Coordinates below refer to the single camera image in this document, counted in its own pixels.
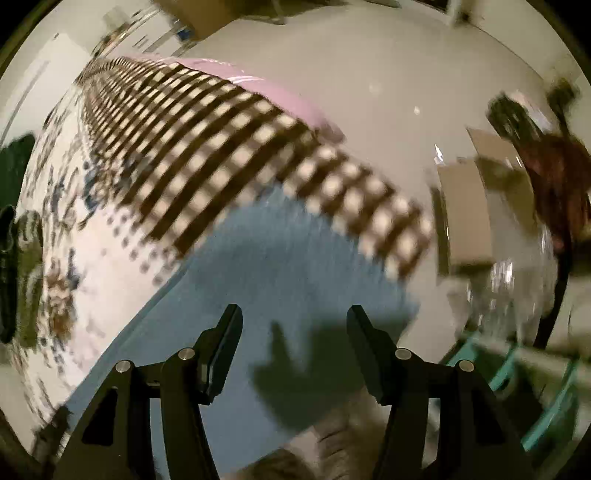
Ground dark red cloth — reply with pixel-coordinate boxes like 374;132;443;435
489;88;591;259

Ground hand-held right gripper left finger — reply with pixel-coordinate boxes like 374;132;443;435
54;304;244;480

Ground teal basket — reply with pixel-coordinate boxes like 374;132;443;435
443;332;587;453

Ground clear plastic container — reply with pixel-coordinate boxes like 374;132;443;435
462;222;573;352

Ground dark green cloth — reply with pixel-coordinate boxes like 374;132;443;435
0;134;38;208

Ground light blue cloth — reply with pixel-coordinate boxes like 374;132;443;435
65;185;423;480

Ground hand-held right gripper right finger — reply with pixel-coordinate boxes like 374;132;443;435
346;304;539;480

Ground grey pants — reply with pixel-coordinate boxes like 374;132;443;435
245;392;444;480

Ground brown checkered blanket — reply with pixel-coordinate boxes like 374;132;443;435
76;55;437;280

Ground white printed blanket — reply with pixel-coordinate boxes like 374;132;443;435
18;83;222;425

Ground pink cloth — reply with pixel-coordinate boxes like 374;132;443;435
134;55;347;144

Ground brown wooden furniture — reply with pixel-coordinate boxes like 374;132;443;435
152;0;287;42

